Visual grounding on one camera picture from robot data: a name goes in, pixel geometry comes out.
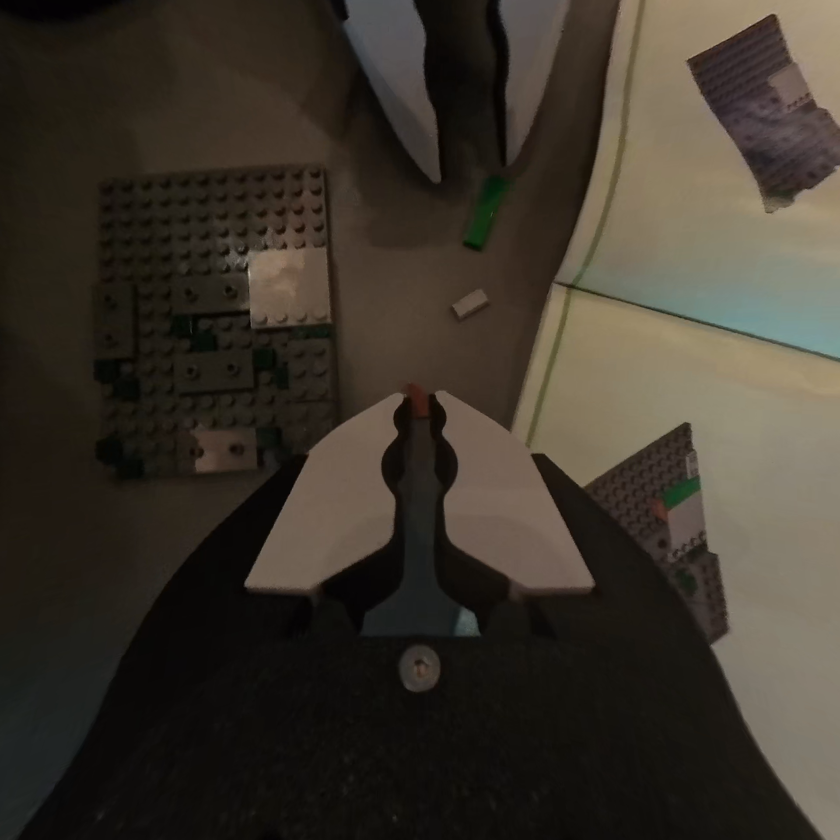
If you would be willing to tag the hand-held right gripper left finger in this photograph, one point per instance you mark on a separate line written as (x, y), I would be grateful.
(328, 512)

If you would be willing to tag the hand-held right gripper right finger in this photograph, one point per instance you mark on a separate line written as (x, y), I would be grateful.
(512, 512)

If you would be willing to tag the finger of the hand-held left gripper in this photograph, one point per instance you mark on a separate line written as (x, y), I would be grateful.
(390, 52)
(535, 52)

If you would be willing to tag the small white tile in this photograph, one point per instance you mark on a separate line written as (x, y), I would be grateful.
(470, 304)

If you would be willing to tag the grey toy brick baseplate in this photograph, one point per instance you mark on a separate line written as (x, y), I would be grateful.
(197, 216)

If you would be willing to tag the open instruction booklet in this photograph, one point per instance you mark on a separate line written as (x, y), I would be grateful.
(689, 197)

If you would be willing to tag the small red sloped brick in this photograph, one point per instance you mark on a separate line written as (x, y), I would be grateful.
(417, 401)

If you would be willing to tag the green tile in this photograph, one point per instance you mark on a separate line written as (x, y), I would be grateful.
(485, 213)

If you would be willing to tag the grey desk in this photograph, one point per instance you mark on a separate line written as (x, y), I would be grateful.
(65, 98)

